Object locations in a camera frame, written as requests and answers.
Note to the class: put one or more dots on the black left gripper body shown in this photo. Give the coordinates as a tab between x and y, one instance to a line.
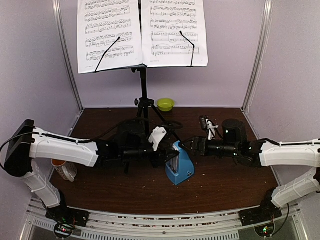
157	161

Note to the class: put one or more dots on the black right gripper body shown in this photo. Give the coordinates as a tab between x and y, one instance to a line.
203	142

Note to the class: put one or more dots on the blue metronome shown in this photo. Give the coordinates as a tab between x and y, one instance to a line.
181	167

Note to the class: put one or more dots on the black folding music stand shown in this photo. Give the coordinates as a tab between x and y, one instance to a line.
144	102

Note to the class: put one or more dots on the sheet music page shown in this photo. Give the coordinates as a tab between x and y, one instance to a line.
174	33
108	35

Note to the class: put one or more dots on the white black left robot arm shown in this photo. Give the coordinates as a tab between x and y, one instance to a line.
125	142

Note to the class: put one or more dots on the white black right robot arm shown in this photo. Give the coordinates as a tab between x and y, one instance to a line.
261	153

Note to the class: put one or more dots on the green plastic bowl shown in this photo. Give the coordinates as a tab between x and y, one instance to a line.
165	104

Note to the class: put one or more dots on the white patterned coffee mug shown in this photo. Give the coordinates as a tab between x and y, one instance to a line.
67	170

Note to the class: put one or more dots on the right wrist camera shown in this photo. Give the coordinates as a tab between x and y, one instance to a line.
208	126

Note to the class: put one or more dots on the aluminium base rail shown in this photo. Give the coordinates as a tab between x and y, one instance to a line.
220	225

